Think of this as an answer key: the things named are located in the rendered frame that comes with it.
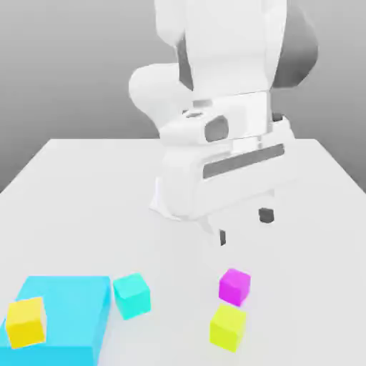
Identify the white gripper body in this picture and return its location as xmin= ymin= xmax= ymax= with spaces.
xmin=159 ymin=136 xmax=300 ymax=222

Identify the small magenta cube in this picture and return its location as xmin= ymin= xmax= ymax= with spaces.
xmin=218 ymin=267 xmax=252 ymax=307

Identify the small lime yellow cube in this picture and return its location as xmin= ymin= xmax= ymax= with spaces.
xmin=209 ymin=303 xmax=247 ymax=353

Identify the small turquoise cube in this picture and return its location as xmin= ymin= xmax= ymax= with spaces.
xmin=112 ymin=272 xmax=152 ymax=321

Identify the large light blue box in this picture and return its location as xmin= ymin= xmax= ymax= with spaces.
xmin=0 ymin=274 xmax=112 ymax=366

